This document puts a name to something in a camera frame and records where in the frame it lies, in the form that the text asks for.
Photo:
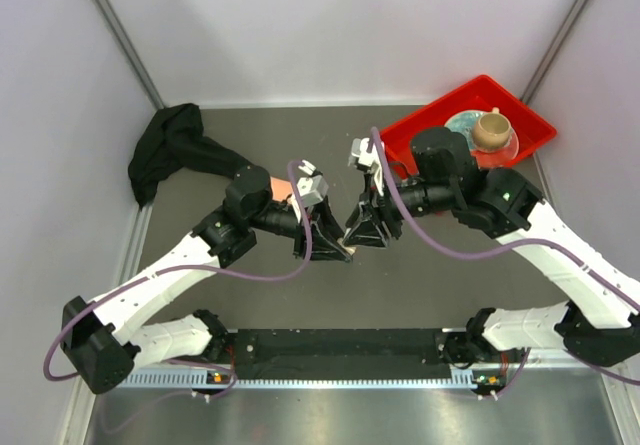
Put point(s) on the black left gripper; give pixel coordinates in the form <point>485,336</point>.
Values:
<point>324,232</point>

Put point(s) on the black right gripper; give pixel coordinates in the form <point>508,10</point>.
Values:
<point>381,205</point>

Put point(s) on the beige nail polish bottle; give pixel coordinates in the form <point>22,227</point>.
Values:
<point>351,250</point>

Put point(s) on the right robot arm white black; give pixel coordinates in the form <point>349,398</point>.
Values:
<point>599,321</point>

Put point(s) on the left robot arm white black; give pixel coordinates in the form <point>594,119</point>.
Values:
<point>210,248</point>

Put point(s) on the mannequin hand with long nails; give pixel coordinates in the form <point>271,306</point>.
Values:
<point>281,189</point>

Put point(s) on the red and teal plate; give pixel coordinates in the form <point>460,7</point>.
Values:
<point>463,123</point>

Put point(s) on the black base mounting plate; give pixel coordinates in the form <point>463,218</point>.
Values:
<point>347,354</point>

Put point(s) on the beige ceramic cup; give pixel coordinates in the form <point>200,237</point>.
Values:
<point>491,131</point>

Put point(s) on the black sleeve cloth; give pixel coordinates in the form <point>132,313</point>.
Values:
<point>174,139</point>

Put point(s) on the red plastic tray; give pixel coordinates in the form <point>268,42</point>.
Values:
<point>480,93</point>

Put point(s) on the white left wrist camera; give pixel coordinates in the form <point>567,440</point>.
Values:
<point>312,186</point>

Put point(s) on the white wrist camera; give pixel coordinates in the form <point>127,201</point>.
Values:
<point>364,157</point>
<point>312,186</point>

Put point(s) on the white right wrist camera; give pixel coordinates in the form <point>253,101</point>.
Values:
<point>364,157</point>

